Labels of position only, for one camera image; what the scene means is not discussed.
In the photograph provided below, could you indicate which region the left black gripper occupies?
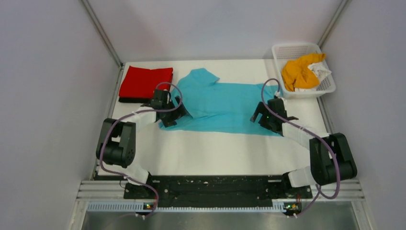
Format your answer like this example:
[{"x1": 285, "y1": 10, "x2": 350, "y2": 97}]
[{"x1": 161, "y1": 96, "x2": 189, "y2": 127}]

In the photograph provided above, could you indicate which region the teal t shirt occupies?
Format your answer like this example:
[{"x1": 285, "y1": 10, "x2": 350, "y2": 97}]
[{"x1": 159, "y1": 69, "x2": 278, "y2": 136}]

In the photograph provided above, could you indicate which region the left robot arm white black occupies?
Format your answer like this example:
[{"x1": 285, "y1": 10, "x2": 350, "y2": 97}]
[{"x1": 96, "y1": 89, "x2": 188, "y2": 200}]

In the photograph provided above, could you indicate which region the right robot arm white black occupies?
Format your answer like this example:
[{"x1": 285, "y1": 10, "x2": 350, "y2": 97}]
[{"x1": 250, "y1": 97, "x2": 358, "y2": 199}]

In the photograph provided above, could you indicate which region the orange t shirt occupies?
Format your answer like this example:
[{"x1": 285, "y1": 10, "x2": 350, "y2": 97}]
[{"x1": 282, "y1": 53, "x2": 326, "y2": 92}]

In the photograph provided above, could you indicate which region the folded red t shirt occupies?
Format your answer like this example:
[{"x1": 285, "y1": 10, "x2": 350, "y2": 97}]
[{"x1": 119, "y1": 66, "x2": 173, "y2": 99}]

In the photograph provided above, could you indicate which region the white plastic basket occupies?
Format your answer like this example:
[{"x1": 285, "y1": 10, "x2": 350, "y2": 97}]
[{"x1": 272, "y1": 43, "x2": 336, "y2": 99}]

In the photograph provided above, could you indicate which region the white t shirt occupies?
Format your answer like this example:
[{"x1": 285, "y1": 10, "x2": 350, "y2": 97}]
[{"x1": 308, "y1": 62, "x2": 332, "y2": 83}]

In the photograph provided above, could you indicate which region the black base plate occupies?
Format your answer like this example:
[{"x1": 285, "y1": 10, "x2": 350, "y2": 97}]
[{"x1": 124, "y1": 175, "x2": 313, "y2": 208}]

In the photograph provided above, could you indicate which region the white cable duct strip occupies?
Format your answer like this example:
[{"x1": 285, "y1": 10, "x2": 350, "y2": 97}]
[{"x1": 87, "y1": 200, "x2": 286, "y2": 213}]

